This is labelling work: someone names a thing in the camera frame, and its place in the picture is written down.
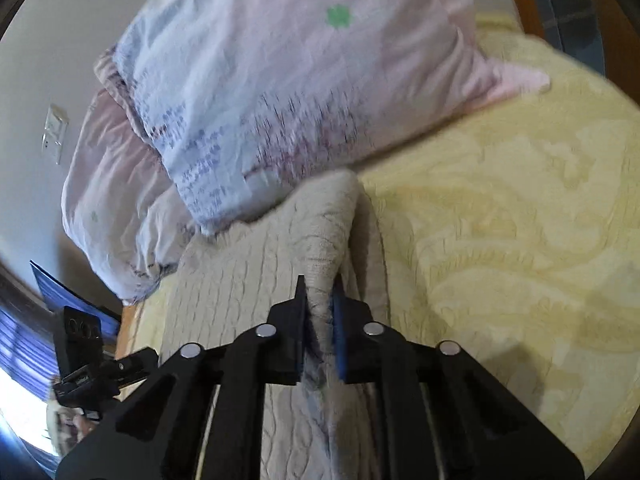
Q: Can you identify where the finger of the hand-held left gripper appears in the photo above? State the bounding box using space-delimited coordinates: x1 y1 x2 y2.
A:
117 347 161 387

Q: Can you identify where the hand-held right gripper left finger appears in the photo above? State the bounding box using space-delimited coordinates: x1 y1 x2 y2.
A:
55 275 308 480

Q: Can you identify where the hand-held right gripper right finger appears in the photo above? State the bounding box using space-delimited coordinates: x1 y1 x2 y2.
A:
330 280 586 480

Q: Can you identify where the beige cable-knit sweater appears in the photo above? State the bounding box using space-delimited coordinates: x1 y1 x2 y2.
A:
162 169 393 480

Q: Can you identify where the dark flat screen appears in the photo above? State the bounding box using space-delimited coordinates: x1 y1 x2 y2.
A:
29 259 122 342

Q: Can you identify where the yellow patterned bed sheet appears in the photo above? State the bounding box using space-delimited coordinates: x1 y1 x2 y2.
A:
120 12 640 480

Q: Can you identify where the blue and pink floral pillow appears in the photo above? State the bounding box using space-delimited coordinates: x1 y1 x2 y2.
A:
114 0 552 237

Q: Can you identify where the white wall switch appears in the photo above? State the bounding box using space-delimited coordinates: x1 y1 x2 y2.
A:
41 104 70 165

